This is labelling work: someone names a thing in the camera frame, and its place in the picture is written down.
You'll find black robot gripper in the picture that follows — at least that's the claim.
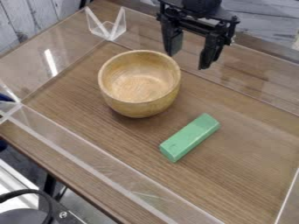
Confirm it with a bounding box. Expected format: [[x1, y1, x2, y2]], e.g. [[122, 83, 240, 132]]
[[156, 0, 239, 69]]

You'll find green rectangular block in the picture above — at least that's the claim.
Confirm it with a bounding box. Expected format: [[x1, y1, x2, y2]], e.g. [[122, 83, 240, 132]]
[[158, 114, 220, 163]]

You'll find light wooden bowl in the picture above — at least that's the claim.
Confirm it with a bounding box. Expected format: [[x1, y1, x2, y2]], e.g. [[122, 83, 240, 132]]
[[97, 50, 183, 118]]

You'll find blue object at left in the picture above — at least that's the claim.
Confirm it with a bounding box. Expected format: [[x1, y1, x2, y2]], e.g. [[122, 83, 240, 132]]
[[0, 93, 14, 102]]

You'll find black table leg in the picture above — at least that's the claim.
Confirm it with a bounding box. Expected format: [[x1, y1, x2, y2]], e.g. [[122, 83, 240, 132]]
[[42, 174, 57, 196]]

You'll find black chair armrest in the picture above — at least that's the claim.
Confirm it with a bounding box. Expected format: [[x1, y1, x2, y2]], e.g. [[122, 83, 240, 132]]
[[0, 189, 53, 224]]

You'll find clear acrylic corner bracket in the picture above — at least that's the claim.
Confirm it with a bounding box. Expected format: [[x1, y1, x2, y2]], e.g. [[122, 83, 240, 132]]
[[84, 7, 126, 41]]

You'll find clear acrylic enclosure wall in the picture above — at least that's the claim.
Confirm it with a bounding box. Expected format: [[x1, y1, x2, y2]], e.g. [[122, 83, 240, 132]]
[[0, 1, 299, 224]]

